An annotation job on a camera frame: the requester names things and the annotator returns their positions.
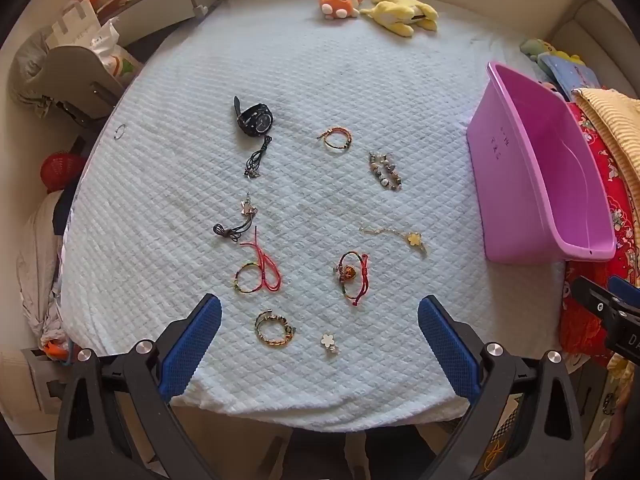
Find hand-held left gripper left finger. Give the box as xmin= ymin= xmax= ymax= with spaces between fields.
xmin=54 ymin=292 xmax=223 ymax=480

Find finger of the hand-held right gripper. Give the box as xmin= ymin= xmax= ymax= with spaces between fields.
xmin=607 ymin=275 xmax=640 ymax=307
xmin=571 ymin=275 xmax=622 ymax=322

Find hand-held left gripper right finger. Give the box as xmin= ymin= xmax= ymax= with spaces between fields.
xmin=417 ymin=295 xmax=586 ymax=480

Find gold chain yellow flower pendant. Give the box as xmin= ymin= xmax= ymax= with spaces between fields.
xmin=360 ymin=225 xmax=429 ymax=257

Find black cord star charm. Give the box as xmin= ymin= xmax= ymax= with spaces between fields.
xmin=212 ymin=200 xmax=259 ymax=244

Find red cord heart pendant bracelet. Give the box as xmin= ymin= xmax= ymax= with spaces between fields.
xmin=333 ymin=252 xmax=370 ymax=307

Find pink plastic basin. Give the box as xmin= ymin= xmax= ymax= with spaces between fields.
xmin=465 ymin=61 xmax=618 ymax=265

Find orange braided cord bracelet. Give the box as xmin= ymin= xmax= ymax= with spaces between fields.
xmin=319 ymin=127 xmax=353 ymax=151

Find black wrist watch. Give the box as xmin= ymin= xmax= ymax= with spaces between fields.
xmin=232 ymin=96 xmax=274 ymax=138

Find red printed quilt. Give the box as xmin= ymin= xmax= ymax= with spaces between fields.
xmin=557 ymin=102 xmax=640 ymax=376

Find yellow striped quilt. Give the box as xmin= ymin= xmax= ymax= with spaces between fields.
xmin=570 ymin=87 xmax=640 ymax=201

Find pile of light clothes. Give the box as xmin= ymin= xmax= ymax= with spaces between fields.
xmin=16 ymin=194 xmax=70 ymax=347

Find red ball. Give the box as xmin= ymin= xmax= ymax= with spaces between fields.
xmin=41 ymin=154 xmax=87 ymax=194

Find green plush toy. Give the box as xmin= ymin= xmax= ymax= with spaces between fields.
xmin=520 ymin=37 xmax=552 ymax=64

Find grey padded headboard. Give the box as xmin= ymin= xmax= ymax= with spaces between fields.
xmin=545 ymin=0 xmax=640 ymax=97

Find grey chair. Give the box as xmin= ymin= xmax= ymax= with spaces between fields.
xmin=7 ymin=45 xmax=122 ymax=132

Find white quilted bed blanket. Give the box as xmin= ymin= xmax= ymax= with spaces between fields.
xmin=59 ymin=0 xmax=567 ymax=433

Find white plastic bag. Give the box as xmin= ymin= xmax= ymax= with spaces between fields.
xmin=92 ymin=17 xmax=144 ymax=82

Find grey bedside cabinet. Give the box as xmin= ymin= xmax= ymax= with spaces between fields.
xmin=97 ymin=0 xmax=209 ymax=49

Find yellow plush toy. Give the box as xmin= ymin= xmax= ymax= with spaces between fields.
xmin=360 ymin=0 xmax=440 ymax=37

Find white paper bag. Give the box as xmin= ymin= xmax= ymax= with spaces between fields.
xmin=44 ymin=0 xmax=102 ymax=55

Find orange and white plush toy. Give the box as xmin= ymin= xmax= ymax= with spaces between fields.
xmin=316 ymin=0 xmax=365 ymax=20

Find gold braided bangle bracelet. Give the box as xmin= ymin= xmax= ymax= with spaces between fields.
xmin=254 ymin=309 xmax=297 ymax=349

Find multicolour bracelet with red cord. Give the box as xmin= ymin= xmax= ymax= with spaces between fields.
xmin=234 ymin=226 xmax=282 ymax=296

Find brown beaded bracelet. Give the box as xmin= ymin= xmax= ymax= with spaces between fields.
xmin=367 ymin=152 xmax=404 ymax=192

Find black cord necklace silver charms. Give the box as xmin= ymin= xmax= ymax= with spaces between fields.
xmin=243 ymin=135 xmax=273 ymax=179

